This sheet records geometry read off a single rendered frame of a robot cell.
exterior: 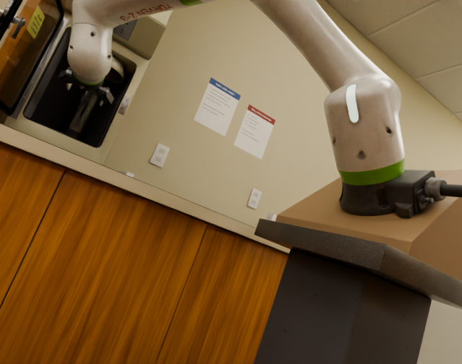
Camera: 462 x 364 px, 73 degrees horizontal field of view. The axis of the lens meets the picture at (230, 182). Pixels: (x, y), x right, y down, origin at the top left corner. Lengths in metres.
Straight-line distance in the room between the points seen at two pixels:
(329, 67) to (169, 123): 1.12
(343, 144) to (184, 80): 1.32
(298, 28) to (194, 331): 0.93
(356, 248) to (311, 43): 0.49
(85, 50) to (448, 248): 0.91
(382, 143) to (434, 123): 2.67
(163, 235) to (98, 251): 0.19
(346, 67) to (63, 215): 0.81
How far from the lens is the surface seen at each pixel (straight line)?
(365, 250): 0.51
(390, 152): 0.65
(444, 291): 0.64
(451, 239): 0.71
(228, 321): 1.17
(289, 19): 0.83
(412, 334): 0.71
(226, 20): 2.08
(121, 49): 1.34
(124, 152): 1.68
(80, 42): 0.95
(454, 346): 3.17
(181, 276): 1.05
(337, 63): 0.80
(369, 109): 0.62
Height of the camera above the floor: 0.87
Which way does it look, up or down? 10 degrees up
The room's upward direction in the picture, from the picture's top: 20 degrees clockwise
